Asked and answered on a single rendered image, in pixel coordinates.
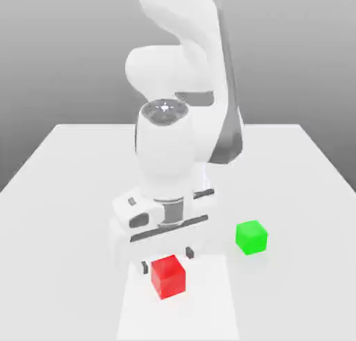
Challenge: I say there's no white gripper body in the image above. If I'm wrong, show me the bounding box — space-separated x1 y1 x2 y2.
125 213 216 266

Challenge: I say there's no small green cube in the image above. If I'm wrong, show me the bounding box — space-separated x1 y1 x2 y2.
235 219 269 256

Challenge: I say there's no small red cube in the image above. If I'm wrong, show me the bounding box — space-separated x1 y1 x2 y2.
150 253 187 301

